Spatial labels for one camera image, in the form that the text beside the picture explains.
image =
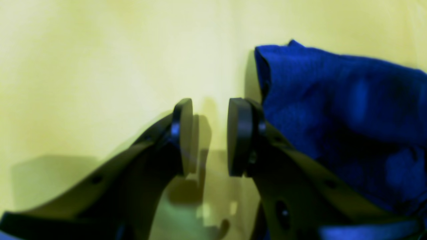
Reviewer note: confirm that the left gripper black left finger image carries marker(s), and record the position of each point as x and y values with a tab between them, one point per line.
118	200

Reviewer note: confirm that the dark blue long-sleeve shirt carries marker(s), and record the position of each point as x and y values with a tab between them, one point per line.
362	118

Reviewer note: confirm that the yellow table cloth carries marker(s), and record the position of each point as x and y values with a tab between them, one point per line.
81	79

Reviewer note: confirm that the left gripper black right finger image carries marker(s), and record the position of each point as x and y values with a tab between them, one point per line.
301	199

